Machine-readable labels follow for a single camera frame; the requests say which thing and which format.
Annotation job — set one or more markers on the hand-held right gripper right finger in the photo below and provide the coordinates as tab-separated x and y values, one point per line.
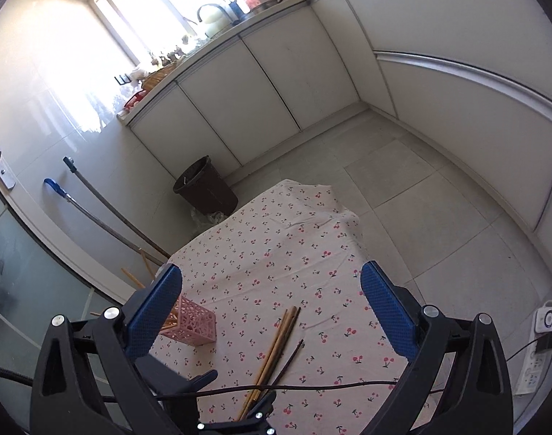
387	310

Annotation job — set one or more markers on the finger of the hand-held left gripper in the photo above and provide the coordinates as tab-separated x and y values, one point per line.
181	383
260	408

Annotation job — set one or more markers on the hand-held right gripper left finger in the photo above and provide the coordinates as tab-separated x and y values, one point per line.
153	312

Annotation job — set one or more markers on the pink perforated chopstick holder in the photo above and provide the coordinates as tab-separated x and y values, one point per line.
197	324

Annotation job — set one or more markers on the dark thin chopstick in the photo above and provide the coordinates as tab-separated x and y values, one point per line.
284	362

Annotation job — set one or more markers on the bamboo chopstick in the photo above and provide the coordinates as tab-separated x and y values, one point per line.
276	349
270	349
282	349

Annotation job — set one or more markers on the mop pole with blue grip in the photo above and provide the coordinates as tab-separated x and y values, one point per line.
99	222

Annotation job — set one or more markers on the clear plastic bag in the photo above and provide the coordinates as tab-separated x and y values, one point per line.
208	221

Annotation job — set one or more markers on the steel pole with black cap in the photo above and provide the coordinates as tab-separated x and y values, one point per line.
117	210

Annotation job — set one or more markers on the cherry print tablecloth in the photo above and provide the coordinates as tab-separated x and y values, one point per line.
280	244

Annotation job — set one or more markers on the brown trash bin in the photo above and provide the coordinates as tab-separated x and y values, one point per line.
208	190

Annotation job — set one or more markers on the white power strip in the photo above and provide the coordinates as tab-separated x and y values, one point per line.
532	371

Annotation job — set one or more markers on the white timer socket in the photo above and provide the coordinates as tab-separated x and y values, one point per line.
550	317

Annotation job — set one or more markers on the black plug adapter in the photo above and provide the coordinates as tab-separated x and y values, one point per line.
546	343

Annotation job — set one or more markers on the red plastic basket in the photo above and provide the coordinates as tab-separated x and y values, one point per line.
135	99

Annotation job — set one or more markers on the white cabinet with drawers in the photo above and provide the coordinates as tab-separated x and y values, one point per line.
461	99

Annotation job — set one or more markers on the wicker basket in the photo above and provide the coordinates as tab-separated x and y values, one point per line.
158	77

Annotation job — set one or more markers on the white cabinet with doors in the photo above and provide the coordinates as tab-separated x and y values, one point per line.
258	81

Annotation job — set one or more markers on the row of windowsill figurines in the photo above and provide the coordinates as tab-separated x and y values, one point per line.
172	52

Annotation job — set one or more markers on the pale green jug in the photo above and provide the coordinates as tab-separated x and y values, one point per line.
216	22

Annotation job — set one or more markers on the kitchen window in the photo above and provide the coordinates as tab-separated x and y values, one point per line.
158	9

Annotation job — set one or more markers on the blue bottle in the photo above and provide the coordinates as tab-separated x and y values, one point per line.
235	11

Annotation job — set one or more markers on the steel faucet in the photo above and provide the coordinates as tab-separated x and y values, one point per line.
215	5

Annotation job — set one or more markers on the steel basin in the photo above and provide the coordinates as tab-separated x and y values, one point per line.
264	6

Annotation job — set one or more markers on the black wall hook rack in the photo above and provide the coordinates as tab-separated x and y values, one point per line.
122	79

